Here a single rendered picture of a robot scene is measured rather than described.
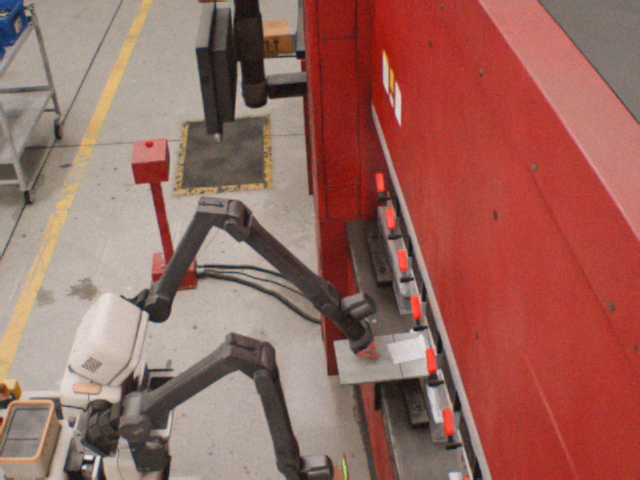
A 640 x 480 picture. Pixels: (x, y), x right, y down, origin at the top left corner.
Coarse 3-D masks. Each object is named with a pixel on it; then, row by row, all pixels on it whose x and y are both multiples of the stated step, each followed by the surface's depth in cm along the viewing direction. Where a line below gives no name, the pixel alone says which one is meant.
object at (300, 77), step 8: (304, 72) 353; (272, 80) 349; (280, 80) 348; (288, 80) 348; (296, 80) 348; (304, 80) 347; (272, 88) 347; (280, 88) 356; (288, 88) 355; (296, 88) 355; (304, 88) 355; (272, 96) 349; (280, 96) 350; (288, 96) 350; (296, 96) 350
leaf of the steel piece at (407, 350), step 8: (392, 344) 253; (400, 344) 253; (408, 344) 253; (416, 344) 253; (392, 352) 251; (400, 352) 250; (408, 352) 250; (416, 352) 250; (392, 360) 246; (400, 360) 248; (408, 360) 248
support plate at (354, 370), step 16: (384, 336) 256; (400, 336) 256; (416, 336) 256; (336, 352) 252; (352, 352) 252; (368, 352) 251; (384, 352) 251; (352, 368) 247; (368, 368) 246; (384, 368) 246; (416, 368) 245; (352, 384) 242
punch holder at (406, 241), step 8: (400, 208) 252; (400, 216) 253; (400, 224) 255; (400, 232) 256; (408, 232) 242; (400, 240) 256; (408, 240) 243; (400, 248) 257; (408, 248) 245; (408, 256) 246; (408, 264) 248; (408, 272) 250
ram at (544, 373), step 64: (384, 0) 241; (448, 64) 170; (384, 128) 269; (448, 128) 176; (448, 192) 183; (512, 192) 134; (448, 256) 189; (512, 256) 138; (448, 320) 196; (512, 320) 141; (576, 320) 110; (512, 384) 145; (576, 384) 112; (512, 448) 148; (576, 448) 114
